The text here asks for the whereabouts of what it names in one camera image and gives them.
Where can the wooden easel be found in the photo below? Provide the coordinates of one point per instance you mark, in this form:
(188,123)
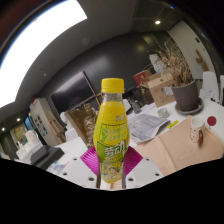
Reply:
(57,126)

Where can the red box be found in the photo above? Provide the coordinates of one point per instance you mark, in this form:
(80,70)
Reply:
(141,78)

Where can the dark grey pot saucer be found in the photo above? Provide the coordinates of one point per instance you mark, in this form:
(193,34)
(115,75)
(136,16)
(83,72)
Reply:
(199,108)

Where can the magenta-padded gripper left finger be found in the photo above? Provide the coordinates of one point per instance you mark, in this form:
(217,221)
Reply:
(76,170)

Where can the black box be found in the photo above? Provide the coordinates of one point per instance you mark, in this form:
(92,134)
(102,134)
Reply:
(46,155)

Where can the yellow drink bottle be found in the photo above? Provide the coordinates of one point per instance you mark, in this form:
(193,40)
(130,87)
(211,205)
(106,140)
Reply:
(111,126)

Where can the folded newspaper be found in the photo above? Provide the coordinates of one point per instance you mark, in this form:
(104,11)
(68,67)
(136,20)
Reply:
(146,128)

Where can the brown cardboard box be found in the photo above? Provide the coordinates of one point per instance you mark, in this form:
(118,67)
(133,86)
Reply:
(160,90)

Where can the wooden figure sculpture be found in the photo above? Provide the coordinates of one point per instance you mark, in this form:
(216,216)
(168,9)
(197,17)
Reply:
(200,60)

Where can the white cabinet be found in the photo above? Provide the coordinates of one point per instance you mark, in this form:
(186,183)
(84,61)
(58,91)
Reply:
(41,121)

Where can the grey pot with dried plant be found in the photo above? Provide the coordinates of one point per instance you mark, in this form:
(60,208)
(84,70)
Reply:
(186,95)

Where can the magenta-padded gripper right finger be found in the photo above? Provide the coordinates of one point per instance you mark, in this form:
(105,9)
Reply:
(145,170)

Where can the long ceiling light panel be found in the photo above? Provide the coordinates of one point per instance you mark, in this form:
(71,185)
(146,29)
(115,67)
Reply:
(36,43)

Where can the clear spray bottle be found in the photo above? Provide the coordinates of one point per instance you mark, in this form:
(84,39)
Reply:
(136,107)

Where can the small glass jar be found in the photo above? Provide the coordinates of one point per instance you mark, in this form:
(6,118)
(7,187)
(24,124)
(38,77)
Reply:
(163,112)

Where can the recessed ceiling spotlight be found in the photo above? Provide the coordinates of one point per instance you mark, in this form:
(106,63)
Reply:
(157,22)

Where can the flat round red coaster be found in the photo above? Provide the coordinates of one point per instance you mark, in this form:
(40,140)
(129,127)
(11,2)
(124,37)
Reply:
(212,120)

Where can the tall white plaster sculpture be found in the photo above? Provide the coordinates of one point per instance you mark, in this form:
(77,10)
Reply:
(157,63)

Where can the black wall screen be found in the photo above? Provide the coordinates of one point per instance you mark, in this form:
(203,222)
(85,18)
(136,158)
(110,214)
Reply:
(71,93)

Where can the yellow marker pen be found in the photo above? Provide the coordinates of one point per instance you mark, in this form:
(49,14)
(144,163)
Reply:
(173,124)

